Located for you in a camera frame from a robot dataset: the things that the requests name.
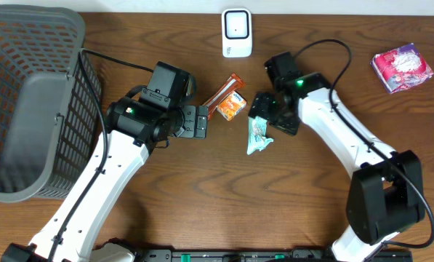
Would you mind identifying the teal packet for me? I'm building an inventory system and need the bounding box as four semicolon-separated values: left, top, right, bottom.
246;116;273;155

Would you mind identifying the small orange tissue pack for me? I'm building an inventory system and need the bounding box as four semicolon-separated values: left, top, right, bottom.
217;91;246;121

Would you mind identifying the orange red snack bar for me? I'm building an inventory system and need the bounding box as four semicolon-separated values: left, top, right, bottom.
203;73;246;120

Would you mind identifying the purple red snack bag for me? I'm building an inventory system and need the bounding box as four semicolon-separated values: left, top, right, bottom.
370;43;434;94

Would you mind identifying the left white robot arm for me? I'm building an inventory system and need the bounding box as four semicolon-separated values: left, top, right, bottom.
1;97;208;261

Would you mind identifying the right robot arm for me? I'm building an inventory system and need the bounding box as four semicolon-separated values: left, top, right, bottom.
249;73;425;261

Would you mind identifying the grey plastic shopping basket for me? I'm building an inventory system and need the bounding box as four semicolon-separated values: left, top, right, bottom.
0;4;103;203

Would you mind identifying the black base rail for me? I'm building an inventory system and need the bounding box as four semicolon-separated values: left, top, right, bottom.
92;247;414;262

